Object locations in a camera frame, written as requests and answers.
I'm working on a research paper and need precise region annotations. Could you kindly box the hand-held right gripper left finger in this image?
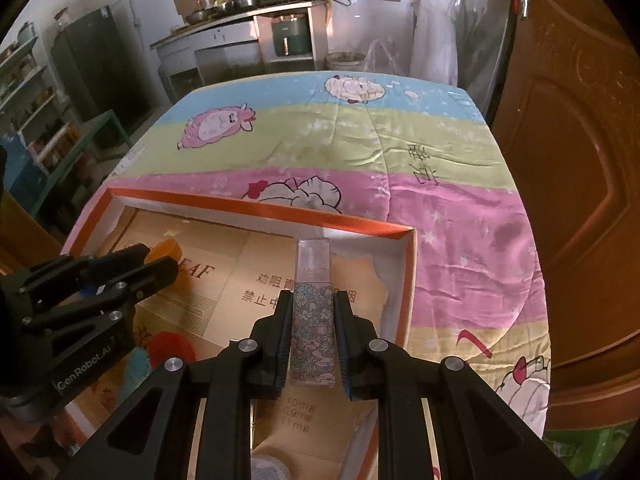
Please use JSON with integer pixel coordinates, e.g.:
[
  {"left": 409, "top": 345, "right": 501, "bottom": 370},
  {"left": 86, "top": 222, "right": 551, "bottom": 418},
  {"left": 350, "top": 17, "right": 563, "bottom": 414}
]
[{"left": 67, "top": 290, "right": 296, "bottom": 480}]

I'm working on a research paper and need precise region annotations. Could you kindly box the round woven basket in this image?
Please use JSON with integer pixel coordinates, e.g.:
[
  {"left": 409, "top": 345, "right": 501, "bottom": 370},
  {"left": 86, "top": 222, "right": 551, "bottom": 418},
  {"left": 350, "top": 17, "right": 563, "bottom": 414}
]
[{"left": 325, "top": 51, "right": 367, "bottom": 72}]

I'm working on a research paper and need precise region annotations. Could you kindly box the clear plastic bag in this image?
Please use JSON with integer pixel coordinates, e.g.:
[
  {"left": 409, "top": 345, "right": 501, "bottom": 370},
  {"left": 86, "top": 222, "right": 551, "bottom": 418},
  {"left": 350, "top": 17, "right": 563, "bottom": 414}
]
[{"left": 362, "top": 37, "right": 401, "bottom": 73}]

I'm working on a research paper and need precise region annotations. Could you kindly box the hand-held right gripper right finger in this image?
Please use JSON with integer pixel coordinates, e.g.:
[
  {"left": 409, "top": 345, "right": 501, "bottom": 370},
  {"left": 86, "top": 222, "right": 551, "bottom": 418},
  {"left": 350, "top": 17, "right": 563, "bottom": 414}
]
[{"left": 332, "top": 290, "right": 576, "bottom": 480}]

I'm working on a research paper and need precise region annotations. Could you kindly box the white bottle cap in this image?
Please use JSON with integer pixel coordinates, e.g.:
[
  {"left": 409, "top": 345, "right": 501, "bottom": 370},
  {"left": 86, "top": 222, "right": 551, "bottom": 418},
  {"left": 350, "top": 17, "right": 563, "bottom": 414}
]
[{"left": 250, "top": 454, "right": 292, "bottom": 480}]

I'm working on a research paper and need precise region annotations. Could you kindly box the dark refrigerator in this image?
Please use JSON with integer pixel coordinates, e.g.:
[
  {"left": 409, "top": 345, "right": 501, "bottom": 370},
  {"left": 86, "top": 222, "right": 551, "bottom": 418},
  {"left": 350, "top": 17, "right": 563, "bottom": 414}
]
[{"left": 50, "top": 6, "right": 153, "bottom": 126}]

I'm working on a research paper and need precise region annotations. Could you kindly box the wooden door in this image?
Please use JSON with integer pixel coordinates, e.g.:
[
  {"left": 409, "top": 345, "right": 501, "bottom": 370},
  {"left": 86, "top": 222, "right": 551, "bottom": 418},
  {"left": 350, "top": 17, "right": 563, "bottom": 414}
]
[{"left": 487, "top": 0, "right": 640, "bottom": 401}]

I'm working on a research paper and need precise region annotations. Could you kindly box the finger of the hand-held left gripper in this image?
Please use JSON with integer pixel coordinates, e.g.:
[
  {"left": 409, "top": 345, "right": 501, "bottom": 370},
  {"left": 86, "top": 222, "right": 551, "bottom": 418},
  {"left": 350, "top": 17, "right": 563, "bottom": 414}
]
[
  {"left": 22, "top": 257, "right": 180, "bottom": 334},
  {"left": 0, "top": 242, "right": 152, "bottom": 307}
]

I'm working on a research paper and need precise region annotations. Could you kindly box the flattened cardboard sheet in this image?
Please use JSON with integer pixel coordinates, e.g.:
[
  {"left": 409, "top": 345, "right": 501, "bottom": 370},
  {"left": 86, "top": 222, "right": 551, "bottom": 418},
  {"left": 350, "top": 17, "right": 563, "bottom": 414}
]
[{"left": 100, "top": 210, "right": 386, "bottom": 480}]

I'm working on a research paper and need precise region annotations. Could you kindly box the shallow orange-rimmed box tray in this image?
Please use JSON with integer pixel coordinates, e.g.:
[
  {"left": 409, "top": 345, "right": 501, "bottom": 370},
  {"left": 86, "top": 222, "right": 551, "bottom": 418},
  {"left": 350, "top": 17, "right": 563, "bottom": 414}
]
[{"left": 60, "top": 187, "right": 418, "bottom": 480}]

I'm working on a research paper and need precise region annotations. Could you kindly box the white hanging cloth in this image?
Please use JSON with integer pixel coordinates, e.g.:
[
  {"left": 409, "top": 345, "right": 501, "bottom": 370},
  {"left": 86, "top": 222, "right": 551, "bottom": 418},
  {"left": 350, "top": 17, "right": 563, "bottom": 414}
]
[{"left": 410, "top": 0, "right": 460, "bottom": 86}]

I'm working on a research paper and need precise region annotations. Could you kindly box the floral clear rectangular box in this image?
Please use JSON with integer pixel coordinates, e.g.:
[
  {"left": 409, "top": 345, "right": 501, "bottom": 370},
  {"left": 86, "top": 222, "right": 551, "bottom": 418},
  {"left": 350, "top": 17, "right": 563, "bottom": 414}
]
[{"left": 290, "top": 238, "right": 337, "bottom": 390}]

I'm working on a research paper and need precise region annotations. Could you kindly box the kitchen counter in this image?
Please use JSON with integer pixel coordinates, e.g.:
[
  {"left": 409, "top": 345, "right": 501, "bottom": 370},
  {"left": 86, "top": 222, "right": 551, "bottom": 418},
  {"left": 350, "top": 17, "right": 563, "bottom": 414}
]
[{"left": 150, "top": 0, "right": 333, "bottom": 91}]

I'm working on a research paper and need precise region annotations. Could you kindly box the storage shelf rack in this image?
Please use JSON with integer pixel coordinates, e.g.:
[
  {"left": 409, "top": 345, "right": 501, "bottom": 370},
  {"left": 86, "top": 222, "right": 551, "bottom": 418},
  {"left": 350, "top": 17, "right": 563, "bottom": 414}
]
[{"left": 0, "top": 20, "right": 66, "bottom": 186}]

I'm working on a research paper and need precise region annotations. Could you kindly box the plain orange cap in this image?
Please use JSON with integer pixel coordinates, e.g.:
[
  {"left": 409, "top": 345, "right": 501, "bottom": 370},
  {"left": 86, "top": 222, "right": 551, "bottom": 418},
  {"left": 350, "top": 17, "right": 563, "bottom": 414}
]
[{"left": 149, "top": 240, "right": 182, "bottom": 262}]

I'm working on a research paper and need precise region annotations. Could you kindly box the green air fryer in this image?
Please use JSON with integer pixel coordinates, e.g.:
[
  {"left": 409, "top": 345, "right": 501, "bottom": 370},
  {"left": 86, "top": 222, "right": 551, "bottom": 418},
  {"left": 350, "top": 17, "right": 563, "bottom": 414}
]
[{"left": 271, "top": 16, "right": 310, "bottom": 57}]

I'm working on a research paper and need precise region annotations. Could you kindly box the green small table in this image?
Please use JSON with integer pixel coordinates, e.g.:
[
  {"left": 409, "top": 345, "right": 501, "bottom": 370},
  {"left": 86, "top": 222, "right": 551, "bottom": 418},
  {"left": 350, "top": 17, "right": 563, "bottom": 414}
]
[{"left": 75, "top": 110, "right": 133, "bottom": 161}]

